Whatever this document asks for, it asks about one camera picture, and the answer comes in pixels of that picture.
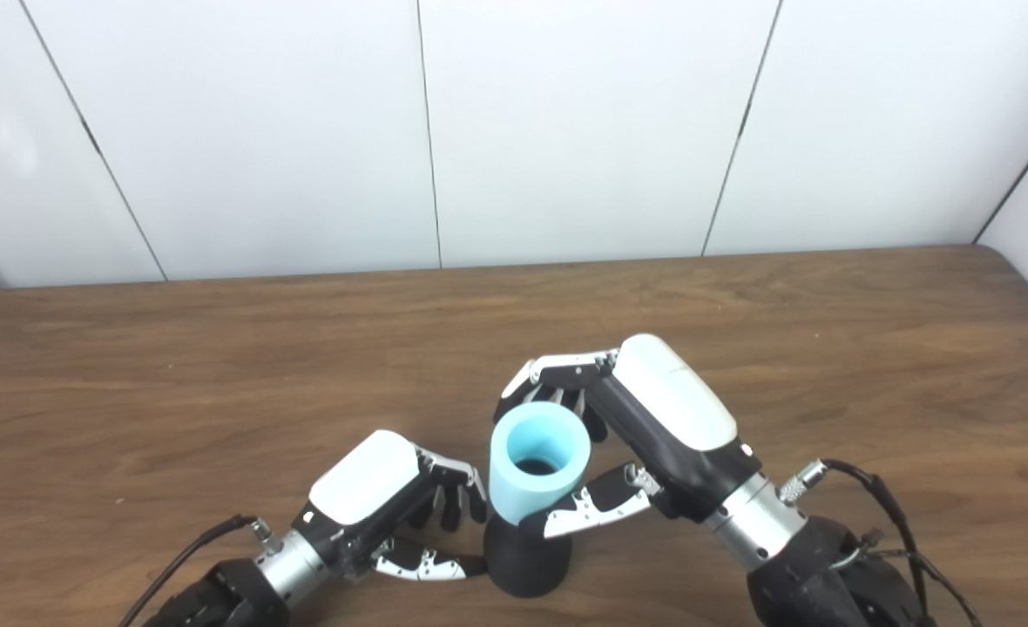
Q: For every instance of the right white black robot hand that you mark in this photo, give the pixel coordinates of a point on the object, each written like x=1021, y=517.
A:
x=679, y=401

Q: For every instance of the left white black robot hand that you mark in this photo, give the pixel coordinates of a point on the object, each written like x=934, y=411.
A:
x=361, y=479

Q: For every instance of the light blue cylinder cup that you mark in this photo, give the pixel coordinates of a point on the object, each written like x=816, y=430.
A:
x=514, y=492

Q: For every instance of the black nozzle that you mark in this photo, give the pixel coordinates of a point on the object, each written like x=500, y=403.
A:
x=527, y=562

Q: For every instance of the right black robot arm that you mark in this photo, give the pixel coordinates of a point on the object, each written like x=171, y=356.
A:
x=793, y=566

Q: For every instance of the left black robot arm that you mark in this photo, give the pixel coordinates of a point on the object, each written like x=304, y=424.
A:
x=287, y=566

